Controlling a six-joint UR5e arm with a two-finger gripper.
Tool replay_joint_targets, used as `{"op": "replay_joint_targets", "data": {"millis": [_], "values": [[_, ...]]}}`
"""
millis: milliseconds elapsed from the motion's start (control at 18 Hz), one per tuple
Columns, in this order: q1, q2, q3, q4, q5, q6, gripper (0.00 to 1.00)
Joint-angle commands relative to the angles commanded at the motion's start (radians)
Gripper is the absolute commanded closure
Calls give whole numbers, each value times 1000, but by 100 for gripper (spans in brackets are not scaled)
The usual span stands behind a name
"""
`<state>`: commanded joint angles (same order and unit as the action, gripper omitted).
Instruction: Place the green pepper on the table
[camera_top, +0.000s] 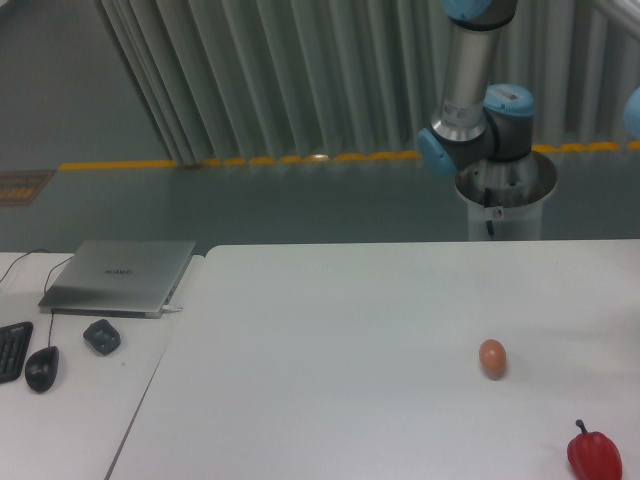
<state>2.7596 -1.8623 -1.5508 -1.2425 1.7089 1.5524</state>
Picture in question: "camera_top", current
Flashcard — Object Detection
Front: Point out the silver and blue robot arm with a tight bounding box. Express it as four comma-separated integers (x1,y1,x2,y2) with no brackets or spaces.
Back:
417,1,639,176

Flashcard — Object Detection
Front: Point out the red bell pepper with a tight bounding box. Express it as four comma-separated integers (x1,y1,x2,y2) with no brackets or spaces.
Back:
566,419,623,480

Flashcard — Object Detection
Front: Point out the grey pleated curtain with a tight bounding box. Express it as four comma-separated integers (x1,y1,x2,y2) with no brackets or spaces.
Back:
97,1,639,165

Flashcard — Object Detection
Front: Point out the brown egg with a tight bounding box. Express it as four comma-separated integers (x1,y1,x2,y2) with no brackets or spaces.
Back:
478,339,507,380

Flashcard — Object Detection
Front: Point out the closed silver laptop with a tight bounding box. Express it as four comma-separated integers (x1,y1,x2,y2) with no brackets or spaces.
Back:
39,240,196,318

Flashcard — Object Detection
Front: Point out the small black gadget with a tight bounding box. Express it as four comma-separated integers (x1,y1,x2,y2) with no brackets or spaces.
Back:
83,319,121,356

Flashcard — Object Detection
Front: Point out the black computer mouse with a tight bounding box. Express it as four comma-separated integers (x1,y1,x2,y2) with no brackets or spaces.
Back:
24,346,59,394

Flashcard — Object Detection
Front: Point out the black keyboard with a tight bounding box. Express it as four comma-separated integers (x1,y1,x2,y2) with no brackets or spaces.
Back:
0,322,33,384

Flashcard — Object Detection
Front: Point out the black pedestal cable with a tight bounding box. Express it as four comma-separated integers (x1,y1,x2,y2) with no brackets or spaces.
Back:
482,186,496,239

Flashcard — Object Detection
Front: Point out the white cylindrical robot pedestal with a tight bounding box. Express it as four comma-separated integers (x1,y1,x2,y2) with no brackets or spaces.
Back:
455,151,558,241

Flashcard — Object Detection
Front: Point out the black mouse cable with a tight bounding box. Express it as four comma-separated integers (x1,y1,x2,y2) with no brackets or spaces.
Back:
42,259,75,348

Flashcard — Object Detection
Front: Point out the black thin cable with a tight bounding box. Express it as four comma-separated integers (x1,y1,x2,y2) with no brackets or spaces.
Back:
0,249,52,285

